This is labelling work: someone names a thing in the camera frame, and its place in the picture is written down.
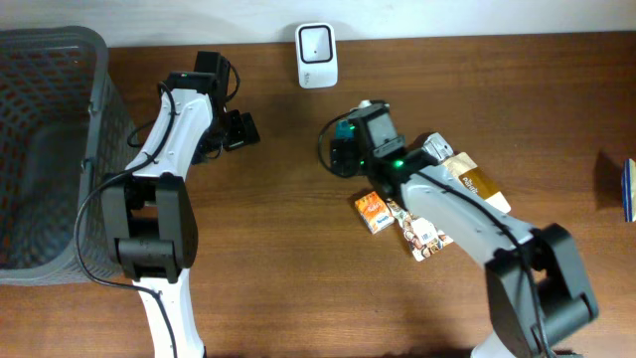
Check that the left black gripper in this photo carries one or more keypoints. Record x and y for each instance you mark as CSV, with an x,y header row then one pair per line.
x,y
243,128

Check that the beige PanTree snack pouch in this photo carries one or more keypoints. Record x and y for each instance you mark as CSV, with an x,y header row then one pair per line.
x,y
422,237

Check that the small orange snack packet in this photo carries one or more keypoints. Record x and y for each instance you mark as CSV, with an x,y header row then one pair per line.
x,y
374,212

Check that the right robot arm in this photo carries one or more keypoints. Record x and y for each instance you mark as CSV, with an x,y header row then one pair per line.
x,y
538,290

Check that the white barcode scanner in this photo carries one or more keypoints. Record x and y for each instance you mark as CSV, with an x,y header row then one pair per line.
x,y
316,53

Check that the silver foil snack packet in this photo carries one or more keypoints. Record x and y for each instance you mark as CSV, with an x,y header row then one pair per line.
x,y
437,147

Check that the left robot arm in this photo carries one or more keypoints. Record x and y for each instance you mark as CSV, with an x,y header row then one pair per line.
x,y
150,226

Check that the grey plastic mesh basket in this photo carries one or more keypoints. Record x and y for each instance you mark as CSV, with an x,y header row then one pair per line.
x,y
63,128

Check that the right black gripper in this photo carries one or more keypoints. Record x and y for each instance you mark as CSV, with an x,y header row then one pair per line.
x,y
353,164

